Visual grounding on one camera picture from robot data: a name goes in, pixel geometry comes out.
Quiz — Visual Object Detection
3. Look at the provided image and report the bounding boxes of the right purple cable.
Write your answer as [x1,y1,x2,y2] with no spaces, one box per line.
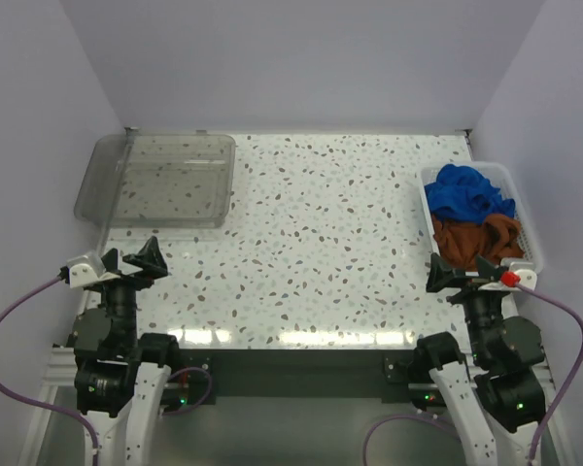
[517,283,583,466]

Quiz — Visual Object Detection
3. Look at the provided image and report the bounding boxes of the blue towel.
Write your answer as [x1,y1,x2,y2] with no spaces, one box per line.
[424,164,516,225]

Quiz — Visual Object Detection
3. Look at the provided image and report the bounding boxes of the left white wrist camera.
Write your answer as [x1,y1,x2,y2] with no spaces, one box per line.
[59,251,119,288]

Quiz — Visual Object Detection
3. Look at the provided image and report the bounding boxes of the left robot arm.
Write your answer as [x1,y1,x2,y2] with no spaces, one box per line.
[67,236,183,465]

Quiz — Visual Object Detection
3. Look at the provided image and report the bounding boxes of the clear plastic storage bin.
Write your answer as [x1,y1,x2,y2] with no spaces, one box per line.
[74,131,236,228]

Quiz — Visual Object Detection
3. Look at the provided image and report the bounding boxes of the white plastic laundry basket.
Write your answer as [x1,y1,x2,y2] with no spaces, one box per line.
[416,161,545,275]

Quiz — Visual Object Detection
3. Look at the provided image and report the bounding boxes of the brown towel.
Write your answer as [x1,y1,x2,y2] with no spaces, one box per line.
[431,214,525,272]

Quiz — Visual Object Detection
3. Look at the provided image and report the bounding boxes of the purple cable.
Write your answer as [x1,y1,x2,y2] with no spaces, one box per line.
[0,274,100,466]
[517,283,583,466]

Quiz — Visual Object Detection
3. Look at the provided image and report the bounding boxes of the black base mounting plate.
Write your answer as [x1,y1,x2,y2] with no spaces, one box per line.
[162,349,445,412]

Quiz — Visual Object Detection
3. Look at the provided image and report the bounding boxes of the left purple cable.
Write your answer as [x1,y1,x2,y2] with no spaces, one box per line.
[0,274,100,466]

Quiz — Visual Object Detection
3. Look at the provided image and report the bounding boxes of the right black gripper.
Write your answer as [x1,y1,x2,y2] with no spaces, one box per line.
[426,251,511,362]

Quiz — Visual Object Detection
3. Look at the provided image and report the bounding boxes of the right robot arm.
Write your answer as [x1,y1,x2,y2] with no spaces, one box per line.
[407,253,546,465]

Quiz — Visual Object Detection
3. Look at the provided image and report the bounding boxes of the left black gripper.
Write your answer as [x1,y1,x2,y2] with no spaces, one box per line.
[97,235,165,350]

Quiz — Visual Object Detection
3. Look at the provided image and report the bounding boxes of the aluminium rail frame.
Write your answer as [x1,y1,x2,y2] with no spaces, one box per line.
[17,339,572,466]

